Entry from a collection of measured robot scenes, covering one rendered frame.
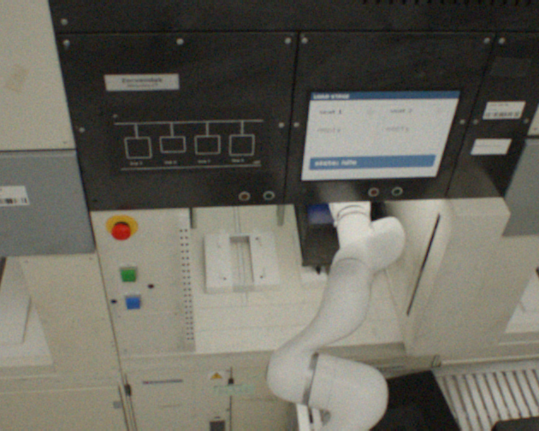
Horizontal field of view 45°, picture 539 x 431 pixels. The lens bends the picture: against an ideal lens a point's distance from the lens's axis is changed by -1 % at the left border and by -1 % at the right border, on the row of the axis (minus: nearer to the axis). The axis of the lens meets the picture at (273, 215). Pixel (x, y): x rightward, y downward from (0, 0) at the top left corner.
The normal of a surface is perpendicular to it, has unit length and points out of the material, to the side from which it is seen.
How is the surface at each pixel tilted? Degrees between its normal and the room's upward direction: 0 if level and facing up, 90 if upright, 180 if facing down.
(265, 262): 0
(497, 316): 90
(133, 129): 90
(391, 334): 0
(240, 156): 90
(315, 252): 93
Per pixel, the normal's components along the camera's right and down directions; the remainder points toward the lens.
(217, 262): 0.05, -0.71
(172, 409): 0.06, 0.61
